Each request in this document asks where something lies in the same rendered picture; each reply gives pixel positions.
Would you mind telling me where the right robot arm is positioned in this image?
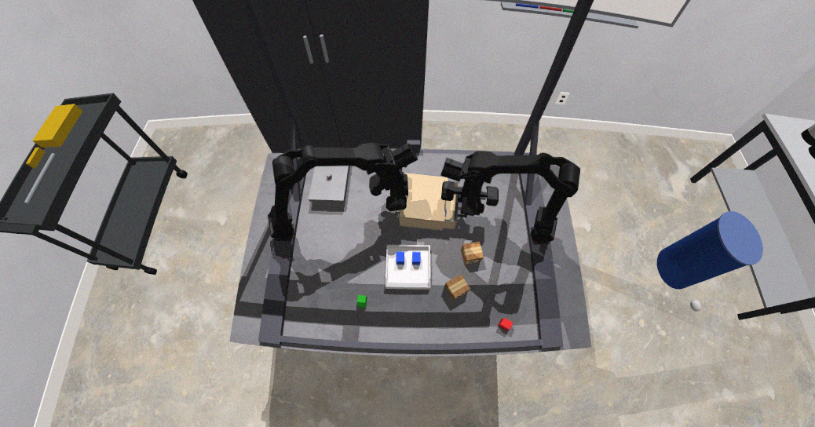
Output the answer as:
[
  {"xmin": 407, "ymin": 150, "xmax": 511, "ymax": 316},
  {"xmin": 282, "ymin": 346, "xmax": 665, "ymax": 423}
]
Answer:
[{"xmin": 268, "ymin": 143, "xmax": 418, "ymax": 241}]

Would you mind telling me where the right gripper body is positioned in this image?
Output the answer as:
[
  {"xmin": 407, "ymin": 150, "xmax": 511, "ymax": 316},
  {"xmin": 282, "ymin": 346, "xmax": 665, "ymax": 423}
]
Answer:
[{"xmin": 380, "ymin": 167, "xmax": 407, "ymax": 211}]

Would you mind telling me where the white open-top tray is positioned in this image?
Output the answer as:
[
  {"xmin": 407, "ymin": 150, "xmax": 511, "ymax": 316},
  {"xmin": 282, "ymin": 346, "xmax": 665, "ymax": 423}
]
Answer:
[{"xmin": 386, "ymin": 245, "xmax": 430, "ymax": 290}]

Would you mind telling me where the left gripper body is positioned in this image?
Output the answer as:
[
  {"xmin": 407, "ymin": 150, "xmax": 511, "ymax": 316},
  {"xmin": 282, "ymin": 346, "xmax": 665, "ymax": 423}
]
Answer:
[{"xmin": 441, "ymin": 181, "xmax": 499, "ymax": 206}]

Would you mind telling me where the red block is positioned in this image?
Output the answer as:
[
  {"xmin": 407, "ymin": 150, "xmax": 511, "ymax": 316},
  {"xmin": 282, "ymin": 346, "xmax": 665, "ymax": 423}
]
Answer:
[{"xmin": 498, "ymin": 318, "xmax": 513, "ymax": 330}]

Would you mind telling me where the brown cardboard box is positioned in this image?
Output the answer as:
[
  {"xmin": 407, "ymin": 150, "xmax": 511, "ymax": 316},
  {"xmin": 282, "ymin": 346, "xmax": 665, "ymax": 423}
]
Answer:
[
  {"xmin": 461, "ymin": 242, "xmax": 483, "ymax": 265},
  {"xmin": 444, "ymin": 274, "xmax": 470, "ymax": 301}
]

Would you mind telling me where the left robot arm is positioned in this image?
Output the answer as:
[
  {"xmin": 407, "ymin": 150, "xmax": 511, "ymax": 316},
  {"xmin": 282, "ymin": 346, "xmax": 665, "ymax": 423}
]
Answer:
[{"xmin": 441, "ymin": 151, "xmax": 580, "ymax": 244}]

